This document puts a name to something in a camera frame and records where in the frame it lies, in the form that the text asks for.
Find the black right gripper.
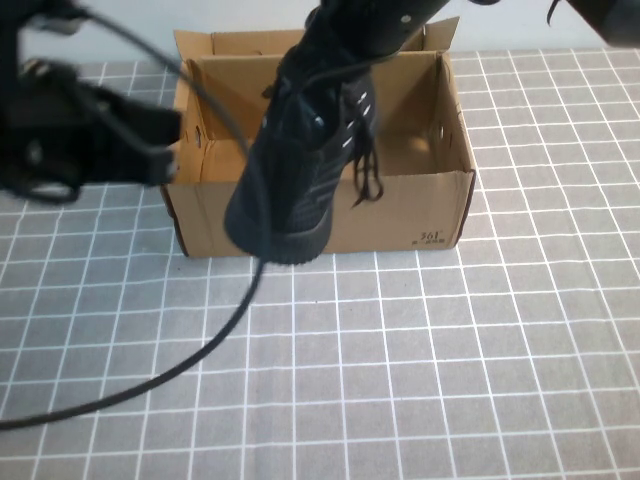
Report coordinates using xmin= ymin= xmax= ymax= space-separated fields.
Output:
xmin=287 ymin=9 xmax=381 ymax=84

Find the black left wrist camera cable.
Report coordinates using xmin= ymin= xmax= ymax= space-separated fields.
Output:
xmin=0 ymin=2 xmax=275 ymax=432

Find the brown cardboard shoe box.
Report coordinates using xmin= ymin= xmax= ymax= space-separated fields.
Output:
xmin=158 ymin=16 xmax=477 ymax=259

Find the black mesh sneaker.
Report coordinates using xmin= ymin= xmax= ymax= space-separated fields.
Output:
xmin=223 ymin=29 xmax=385 ymax=266

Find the grey white-grid tablecloth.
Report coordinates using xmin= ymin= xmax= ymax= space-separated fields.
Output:
xmin=0 ymin=47 xmax=640 ymax=480

